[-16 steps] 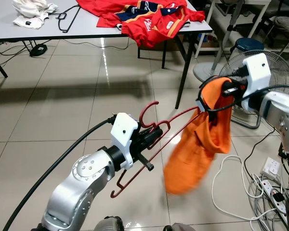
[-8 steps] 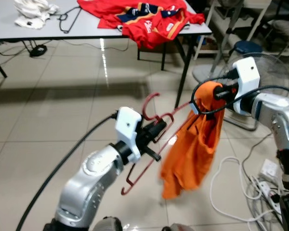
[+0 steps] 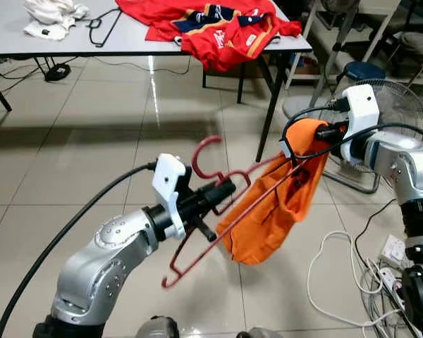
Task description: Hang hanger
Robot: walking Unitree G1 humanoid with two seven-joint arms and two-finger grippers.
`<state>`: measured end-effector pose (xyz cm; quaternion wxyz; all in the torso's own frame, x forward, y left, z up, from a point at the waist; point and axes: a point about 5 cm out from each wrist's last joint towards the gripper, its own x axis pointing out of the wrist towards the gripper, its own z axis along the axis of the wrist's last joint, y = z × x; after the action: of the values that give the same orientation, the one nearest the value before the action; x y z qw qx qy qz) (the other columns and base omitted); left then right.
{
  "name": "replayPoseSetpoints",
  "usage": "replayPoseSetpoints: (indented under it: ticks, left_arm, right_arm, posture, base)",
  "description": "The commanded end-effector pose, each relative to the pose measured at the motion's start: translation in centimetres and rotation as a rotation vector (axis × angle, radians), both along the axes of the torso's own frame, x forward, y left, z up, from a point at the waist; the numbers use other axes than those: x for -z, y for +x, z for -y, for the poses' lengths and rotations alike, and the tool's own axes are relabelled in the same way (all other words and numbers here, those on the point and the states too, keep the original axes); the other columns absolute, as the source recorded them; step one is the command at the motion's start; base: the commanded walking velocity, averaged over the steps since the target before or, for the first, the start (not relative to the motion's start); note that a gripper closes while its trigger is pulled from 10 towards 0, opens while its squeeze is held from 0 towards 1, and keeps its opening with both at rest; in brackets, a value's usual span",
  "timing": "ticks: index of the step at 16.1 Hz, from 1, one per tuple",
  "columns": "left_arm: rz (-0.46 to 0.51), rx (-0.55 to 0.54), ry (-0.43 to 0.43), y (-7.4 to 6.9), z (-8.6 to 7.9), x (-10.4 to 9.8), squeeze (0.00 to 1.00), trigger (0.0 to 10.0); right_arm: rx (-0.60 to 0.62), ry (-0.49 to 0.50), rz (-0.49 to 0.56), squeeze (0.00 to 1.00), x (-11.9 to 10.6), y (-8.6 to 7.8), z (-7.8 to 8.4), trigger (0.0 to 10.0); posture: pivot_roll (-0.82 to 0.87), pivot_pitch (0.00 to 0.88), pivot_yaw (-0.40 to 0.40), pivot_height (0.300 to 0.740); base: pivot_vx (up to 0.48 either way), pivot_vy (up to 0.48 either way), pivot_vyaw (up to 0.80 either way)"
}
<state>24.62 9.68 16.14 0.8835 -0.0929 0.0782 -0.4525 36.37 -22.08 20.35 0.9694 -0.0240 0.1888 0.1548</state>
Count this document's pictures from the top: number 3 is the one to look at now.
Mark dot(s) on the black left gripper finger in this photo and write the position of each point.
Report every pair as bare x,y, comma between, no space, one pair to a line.
220,187
220,203

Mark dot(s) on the orange polo shirt black trim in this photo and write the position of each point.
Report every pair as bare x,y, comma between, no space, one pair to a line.
268,225

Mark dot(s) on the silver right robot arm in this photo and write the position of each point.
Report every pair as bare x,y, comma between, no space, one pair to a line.
402,158

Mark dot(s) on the dark blue round stool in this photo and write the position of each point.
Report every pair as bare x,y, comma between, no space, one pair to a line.
363,70

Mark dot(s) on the black floor fan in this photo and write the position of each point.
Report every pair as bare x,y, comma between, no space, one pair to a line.
398,105

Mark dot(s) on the grey office chair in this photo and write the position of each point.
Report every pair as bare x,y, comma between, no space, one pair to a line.
416,46

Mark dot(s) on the robot left leg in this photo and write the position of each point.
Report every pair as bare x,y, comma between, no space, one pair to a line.
157,329

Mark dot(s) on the robot leg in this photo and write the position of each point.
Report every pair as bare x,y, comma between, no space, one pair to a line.
259,333
157,329

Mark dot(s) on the white square socket box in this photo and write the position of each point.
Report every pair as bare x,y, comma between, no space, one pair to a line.
395,251

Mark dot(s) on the red jersey navy collar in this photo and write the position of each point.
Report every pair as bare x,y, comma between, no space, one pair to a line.
155,17
218,53

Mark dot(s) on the robot right leg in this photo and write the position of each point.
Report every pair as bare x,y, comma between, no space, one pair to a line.
259,333

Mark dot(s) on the white power strip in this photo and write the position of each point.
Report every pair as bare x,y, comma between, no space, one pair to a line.
388,280

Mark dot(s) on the black round floor device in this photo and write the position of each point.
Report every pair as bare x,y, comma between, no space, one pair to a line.
58,72

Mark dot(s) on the white crumpled garment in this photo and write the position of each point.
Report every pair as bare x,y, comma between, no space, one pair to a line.
53,14

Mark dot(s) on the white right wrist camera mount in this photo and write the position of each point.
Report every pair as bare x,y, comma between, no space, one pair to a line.
359,105

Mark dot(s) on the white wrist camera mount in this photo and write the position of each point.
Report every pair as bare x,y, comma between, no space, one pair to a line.
359,105
170,176

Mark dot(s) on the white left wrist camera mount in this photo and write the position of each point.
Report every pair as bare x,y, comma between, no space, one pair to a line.
170,176

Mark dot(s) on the white pedestal fan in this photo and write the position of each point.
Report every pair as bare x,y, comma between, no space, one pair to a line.
303,109

